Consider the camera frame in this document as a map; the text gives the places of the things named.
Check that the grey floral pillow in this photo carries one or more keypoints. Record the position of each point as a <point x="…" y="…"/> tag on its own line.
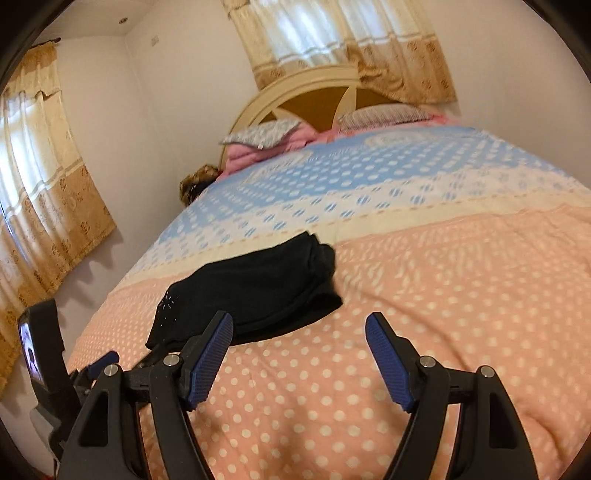
<point x="263" y="133"/>

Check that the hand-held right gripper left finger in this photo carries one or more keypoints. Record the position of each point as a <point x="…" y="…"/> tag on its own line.
<point x="207" y="355"/>

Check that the folded pink blanket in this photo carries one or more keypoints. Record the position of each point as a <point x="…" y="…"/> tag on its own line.
<point x="258" y="154"/>

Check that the beige floral window curtain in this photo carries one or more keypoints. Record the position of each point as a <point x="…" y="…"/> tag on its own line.
<point x="41" y="194"/>
<point x="351" y="41"/>

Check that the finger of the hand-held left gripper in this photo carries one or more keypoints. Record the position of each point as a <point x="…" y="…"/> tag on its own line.
<point x="102" y="362"/>

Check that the striped pillow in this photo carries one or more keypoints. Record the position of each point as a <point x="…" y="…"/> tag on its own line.
<point x="383" y="115"/>

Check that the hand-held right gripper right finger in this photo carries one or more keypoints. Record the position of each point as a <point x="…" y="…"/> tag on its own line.
<point x="390" y="364"/>

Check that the polka dot bed blanket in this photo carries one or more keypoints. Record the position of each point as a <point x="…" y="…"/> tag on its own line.
<point x="415" y="258"/>

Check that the cream and brown headboard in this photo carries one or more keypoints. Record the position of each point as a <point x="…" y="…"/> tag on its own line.
<point x="300" y="99"/>

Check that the brown patterned bag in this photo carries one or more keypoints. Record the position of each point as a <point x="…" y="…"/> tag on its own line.
<point x="196" y="184"/>

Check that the black pants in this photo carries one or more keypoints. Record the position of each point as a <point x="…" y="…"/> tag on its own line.
<point x="268" y="286"/>

